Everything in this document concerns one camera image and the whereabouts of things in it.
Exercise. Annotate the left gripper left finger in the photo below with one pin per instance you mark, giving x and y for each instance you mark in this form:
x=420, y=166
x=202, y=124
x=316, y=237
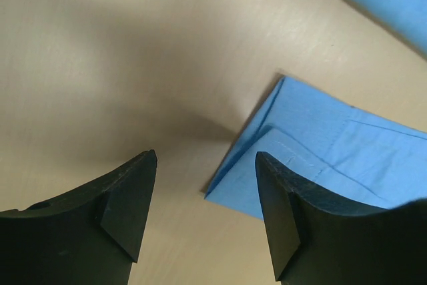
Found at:
x=91, y=234

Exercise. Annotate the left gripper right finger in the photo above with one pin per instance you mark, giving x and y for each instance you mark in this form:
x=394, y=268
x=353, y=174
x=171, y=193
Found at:
x=316, y=236

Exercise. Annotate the light blue long sleeve shirt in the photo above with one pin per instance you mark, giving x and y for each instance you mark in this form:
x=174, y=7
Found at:
x=344, y=149

